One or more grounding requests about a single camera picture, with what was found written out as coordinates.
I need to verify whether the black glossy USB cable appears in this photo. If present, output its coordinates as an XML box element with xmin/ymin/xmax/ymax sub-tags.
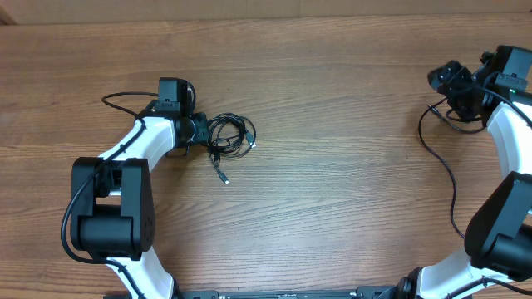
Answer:
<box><xmin>206</xmin><ymin>112</ymin><xmax>258</xmax><ymax>185</ymax></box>

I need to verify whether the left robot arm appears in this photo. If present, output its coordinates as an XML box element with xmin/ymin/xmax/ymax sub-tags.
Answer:
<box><xmin>61</xmin><ymin>77</ymin><xmax>207</xmax><ymax>298</ymax></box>

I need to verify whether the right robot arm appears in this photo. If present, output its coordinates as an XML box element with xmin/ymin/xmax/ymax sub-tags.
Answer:
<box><xmin>381</xmin><ymin>45</ymin><xmax>531</xmax><ymax>298</ymax></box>

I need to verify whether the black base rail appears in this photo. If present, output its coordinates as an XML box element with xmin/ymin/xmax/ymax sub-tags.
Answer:
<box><xmin>170</xmin><ymin>286</ymin><xmax>415</xmax><ymax>299</ymax></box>

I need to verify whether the black braided USB-C cable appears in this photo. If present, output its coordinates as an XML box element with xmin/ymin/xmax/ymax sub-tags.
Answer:
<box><xmin>417</xmin><ymin>97</ymin><xmax>487</xmax><ymax>240</ymax></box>

